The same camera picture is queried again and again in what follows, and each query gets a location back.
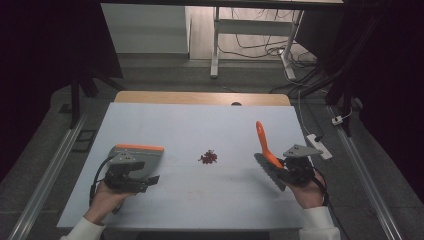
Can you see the person's left hand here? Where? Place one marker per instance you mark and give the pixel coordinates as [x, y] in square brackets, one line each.
[105, 203]

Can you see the aluminium floor rail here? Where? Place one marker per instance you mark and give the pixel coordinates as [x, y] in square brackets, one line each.
[366, 176]
[46, 176]

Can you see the small white adapter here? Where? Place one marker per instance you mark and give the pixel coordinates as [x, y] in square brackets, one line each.
[337, 120]

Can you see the person's right hand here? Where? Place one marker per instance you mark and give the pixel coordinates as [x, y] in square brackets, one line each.
[310, 195]

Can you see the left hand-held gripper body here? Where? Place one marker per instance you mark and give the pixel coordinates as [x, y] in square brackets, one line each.
[121, 180]

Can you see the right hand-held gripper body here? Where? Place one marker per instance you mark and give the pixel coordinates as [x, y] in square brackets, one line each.
[300, 170]

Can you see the white cabinet panel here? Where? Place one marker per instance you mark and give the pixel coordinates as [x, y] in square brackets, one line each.
[146, 30]

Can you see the white table mat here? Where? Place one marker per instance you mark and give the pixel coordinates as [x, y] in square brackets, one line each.
[200, 133]

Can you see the black metal stand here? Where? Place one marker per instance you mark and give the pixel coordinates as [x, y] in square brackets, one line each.
[75, 100]

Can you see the grey dustpan with orange edge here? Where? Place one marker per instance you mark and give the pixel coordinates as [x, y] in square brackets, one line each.
[151, 158]

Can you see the black curtain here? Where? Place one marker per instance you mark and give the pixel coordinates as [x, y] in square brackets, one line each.
[393, 83]
[33, 66]

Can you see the white metal desk frame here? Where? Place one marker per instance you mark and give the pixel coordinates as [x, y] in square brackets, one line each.
[253, 27]

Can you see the black floor plate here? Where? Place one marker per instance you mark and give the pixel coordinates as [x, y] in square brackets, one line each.
[84, 140]

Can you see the pile of red beans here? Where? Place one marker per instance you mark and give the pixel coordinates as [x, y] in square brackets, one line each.
[208, 157]

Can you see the white power strip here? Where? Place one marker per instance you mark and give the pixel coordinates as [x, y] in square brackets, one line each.
[319, 146]

